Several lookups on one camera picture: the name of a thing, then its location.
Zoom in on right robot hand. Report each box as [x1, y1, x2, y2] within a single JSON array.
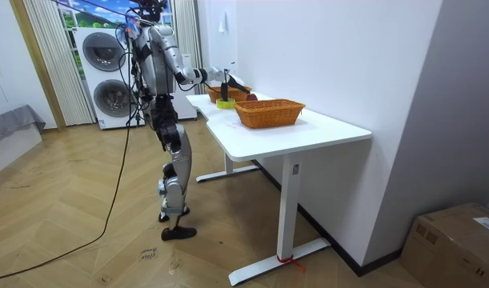
[[219, 68, 251, 102]]

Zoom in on orange wicker basket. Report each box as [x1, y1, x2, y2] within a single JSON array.
[[205, 86, 253, 104], [233, 98, 307, 130]]

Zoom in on white pleated curtain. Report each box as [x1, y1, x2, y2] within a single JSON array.
[[172, 0, 205, 95], [22, 0, 96, 127]]

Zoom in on white desk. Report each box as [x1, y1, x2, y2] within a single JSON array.
[[186, 91, 373, 287]]

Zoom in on robot body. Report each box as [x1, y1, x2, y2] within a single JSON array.
[[126, 0, 179, 99]]

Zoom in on robot legs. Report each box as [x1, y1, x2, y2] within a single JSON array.
[[147, 94, 198, 242]]

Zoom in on white washing machine tower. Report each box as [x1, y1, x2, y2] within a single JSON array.
[[74, 26, 147, 130]]

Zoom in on grey bed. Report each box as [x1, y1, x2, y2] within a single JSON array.
[[0, 104, 47, 179]]

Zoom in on brown cardboard box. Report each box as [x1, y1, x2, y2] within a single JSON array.
[[399, 202, 489, 288]]

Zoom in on black floor cable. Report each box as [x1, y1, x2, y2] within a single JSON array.
[[0, 38, 134, 283]]

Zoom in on red string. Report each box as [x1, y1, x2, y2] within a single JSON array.
[[275, 254, 305, 273]]

